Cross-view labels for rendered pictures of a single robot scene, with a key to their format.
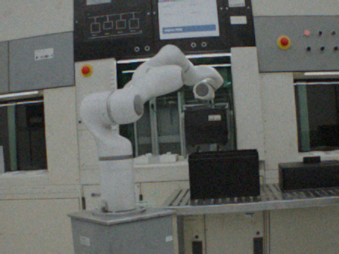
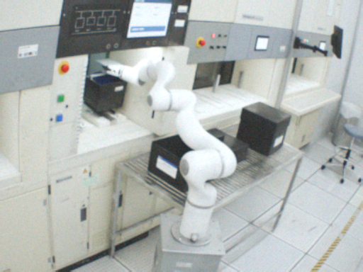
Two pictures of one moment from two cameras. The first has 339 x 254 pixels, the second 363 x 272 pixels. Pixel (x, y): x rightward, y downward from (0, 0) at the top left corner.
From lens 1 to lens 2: 2.12 m
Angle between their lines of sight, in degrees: 61
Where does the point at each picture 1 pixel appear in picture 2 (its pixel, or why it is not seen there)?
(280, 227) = not seen: hidden behind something
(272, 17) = (199, 22)
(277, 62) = (192, 57)
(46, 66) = (28, 64)
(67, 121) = (42, 120)
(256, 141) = (171, 119)
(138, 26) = (114, 24)
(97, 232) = (205, 259)
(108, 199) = (200, 232)
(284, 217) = not seen: hidden behind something
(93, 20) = (79, 15)
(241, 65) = (177, 62)
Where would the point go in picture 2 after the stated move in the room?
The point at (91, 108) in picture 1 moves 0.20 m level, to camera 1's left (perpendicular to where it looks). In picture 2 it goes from (207, 173) to (177, 191)
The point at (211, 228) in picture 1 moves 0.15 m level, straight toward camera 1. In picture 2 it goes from (129, 183) to (147, 195)
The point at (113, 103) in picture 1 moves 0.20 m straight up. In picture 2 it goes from (227, 168) to (239, 121)
